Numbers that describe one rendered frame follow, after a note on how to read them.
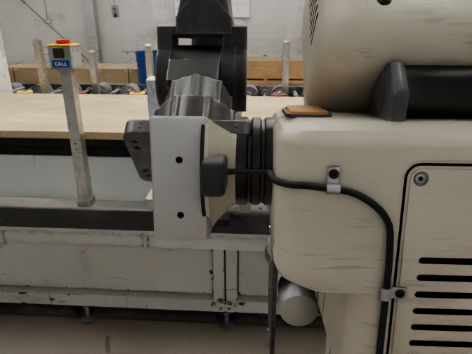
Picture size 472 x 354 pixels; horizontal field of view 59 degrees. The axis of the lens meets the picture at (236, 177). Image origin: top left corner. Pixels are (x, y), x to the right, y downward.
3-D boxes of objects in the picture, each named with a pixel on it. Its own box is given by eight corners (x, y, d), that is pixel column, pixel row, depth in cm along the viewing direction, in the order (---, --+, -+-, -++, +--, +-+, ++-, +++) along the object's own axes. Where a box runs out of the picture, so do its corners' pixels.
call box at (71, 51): (74, 71, 123) (69, 44, 120) (50, 71, 123) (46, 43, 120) (83, 69, 129) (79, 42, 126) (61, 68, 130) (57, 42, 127)
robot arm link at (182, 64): (164, 90, 43) (216, 91, 42) (175, 24, 48) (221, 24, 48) (176, 144, 50) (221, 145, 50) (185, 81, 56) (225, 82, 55)
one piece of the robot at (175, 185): (208, 241, 38) (207, 116, 35) (153, 241, 38) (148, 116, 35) (218, 208, 47) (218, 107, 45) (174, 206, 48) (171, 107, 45)
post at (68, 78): (90, 206, 140) (71, 69, 124) (76, 206, 141) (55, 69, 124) (95, 201, 144) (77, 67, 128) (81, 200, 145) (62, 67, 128)
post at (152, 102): (166, 222, 141) (156, 77, 123) (156, 221, 141) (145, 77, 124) (169, 217, 144) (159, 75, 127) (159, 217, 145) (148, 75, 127)
